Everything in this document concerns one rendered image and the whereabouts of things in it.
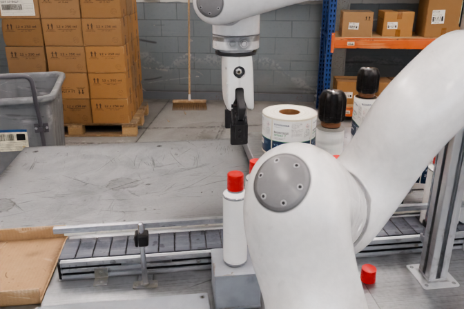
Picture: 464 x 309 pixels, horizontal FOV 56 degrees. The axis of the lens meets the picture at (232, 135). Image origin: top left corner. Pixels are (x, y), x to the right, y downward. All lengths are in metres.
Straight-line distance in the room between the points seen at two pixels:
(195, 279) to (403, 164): 0.65
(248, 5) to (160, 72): 5.08
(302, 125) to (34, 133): 1.97
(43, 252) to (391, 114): 0.96
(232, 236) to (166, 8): 4.83
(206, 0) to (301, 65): 4.90
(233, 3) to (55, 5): 3.75
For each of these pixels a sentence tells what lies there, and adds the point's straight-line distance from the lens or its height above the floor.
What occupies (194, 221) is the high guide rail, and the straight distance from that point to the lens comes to 1.05.
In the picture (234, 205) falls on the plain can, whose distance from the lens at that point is 0.89.
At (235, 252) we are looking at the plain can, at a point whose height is 0.96.
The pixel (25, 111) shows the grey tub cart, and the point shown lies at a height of 0.71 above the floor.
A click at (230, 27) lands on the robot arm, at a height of 1.41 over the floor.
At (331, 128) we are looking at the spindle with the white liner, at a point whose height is 1.07.
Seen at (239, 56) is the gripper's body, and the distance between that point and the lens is 0.77.
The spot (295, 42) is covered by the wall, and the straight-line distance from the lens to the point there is 5.52.
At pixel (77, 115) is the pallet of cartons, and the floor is 0.23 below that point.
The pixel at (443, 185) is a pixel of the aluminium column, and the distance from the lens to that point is 1.05.
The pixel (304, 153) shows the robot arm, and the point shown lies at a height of 1.32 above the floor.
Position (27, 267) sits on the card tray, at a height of 0.83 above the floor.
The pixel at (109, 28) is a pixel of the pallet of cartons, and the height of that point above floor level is 1.05.
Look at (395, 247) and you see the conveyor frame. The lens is 1.22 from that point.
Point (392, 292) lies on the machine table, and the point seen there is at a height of 0.83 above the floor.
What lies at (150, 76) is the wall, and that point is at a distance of 5.78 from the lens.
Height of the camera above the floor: 1.50
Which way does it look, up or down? 20 degrees down
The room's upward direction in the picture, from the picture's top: straight up
